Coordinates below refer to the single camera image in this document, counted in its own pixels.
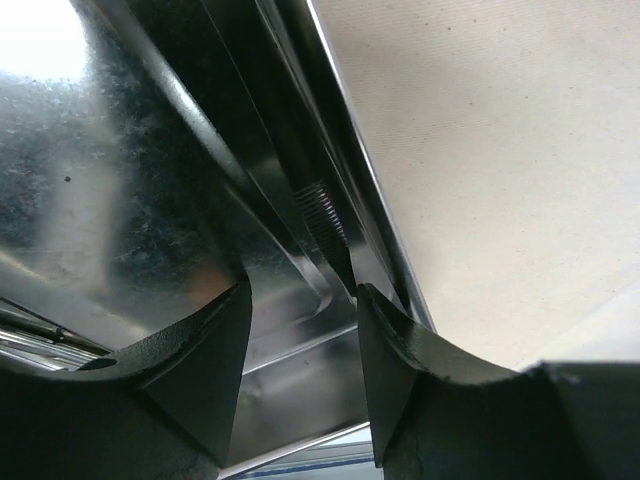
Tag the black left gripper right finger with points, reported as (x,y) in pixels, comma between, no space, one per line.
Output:
(437,411)

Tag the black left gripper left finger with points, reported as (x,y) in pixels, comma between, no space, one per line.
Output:
(162,408)

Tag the metal instrument tray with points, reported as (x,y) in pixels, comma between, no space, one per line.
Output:
(138,184)

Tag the beige cloth wrap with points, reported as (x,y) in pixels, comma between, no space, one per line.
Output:
(505,135)

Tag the steel tweezers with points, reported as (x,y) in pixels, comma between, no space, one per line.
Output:
(267,68)

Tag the aluminium mounting rail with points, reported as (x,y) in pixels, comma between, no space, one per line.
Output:
(347,455)

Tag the steel small scissors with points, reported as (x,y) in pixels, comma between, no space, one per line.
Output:
(43,345)

